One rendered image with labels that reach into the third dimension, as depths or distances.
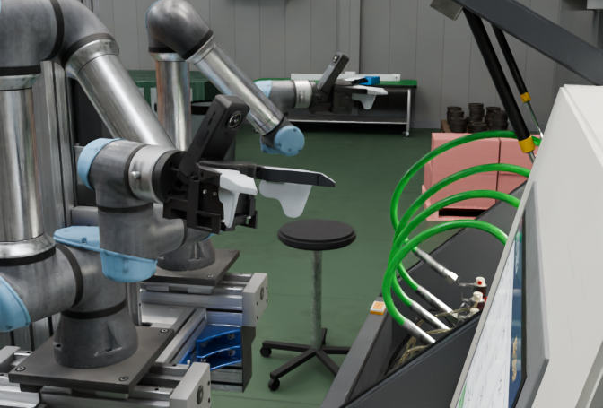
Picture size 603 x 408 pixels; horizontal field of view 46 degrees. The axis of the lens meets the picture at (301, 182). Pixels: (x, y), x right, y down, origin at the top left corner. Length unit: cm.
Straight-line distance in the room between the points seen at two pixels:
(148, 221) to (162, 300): 83
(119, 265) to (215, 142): 24
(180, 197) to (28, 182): 35
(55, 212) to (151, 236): 51
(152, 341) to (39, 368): 21
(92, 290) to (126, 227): 32
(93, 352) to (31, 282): 20
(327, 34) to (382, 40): 85
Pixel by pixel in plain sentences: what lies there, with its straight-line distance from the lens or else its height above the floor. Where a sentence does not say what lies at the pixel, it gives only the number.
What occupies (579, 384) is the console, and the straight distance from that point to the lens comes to 35.
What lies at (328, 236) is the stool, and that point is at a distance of 312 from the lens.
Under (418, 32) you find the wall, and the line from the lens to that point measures 1087.
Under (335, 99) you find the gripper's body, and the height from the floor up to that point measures 142.
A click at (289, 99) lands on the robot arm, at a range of 187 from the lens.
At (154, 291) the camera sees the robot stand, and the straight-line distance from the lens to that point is 180.
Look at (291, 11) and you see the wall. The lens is 1107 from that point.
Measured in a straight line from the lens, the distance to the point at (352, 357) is 151.
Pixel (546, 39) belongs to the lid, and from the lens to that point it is 98.
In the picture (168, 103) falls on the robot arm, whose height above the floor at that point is 143.
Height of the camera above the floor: 163
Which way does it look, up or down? 13 degrees down
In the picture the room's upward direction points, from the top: straight up
